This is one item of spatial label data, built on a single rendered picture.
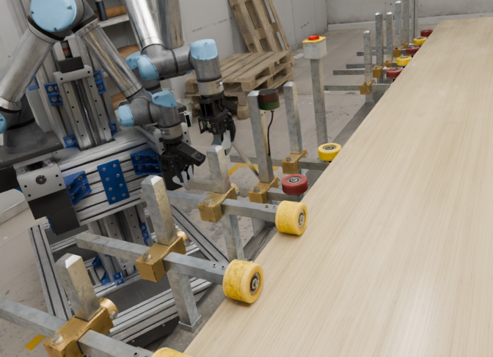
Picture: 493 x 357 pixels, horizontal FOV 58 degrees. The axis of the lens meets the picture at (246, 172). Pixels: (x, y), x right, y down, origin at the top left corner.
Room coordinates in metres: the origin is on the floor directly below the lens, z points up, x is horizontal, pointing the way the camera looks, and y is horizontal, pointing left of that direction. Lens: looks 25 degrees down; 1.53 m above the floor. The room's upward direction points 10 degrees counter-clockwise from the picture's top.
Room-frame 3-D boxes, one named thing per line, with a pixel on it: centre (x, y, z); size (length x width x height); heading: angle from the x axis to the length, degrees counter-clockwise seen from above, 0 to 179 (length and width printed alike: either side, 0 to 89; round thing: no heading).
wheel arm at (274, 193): (1.32, 0.02, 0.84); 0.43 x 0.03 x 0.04; 57
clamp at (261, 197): (1.29, -0.05, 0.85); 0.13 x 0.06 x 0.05; 147
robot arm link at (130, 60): (1.81, 0.34, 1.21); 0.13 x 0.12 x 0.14; 106
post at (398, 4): (2.98, -1.16, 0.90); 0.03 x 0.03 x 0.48; 57
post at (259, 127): (1.31, -0.06, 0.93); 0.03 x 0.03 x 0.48; 57
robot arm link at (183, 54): (1.40, 0.11, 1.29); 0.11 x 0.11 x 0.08; 16
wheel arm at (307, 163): (1.51, -0.13, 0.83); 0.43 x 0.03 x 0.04; 57
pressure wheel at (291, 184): (1.21, -0.14, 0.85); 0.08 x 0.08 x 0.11
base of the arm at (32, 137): (1.59, 0.79, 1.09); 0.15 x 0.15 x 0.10
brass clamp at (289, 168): (1.50, -0.19, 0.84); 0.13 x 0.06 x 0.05; 147
